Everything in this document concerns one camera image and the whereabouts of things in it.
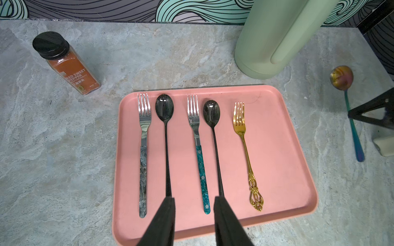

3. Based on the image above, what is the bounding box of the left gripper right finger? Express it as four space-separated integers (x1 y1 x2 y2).
214 196 253 246

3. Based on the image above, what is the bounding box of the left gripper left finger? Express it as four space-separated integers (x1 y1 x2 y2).
137 197 175 246

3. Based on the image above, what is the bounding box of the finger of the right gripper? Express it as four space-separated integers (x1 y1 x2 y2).
347 87 394 130

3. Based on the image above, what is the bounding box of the rainbow iridescent spoon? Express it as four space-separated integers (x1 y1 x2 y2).
330 65 365 162

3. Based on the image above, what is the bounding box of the gold ornate fork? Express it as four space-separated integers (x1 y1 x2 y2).
233 102 264 212

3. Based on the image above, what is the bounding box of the silver fork teal handle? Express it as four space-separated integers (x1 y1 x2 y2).
187 95 211 214

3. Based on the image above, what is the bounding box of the black spoon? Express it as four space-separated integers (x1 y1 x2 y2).
203 100 224 197
155 94 174 197

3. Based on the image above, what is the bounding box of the silver fork dark handle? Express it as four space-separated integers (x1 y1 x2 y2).
137 93 151 218

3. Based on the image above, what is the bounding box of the pink plastic tray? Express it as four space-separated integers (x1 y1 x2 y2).
112 85 318 246

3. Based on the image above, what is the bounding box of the green thermos jug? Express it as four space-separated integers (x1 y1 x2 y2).
235 0 338 80

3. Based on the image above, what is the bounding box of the orange spice jar black lid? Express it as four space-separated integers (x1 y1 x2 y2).
32 31 101 95

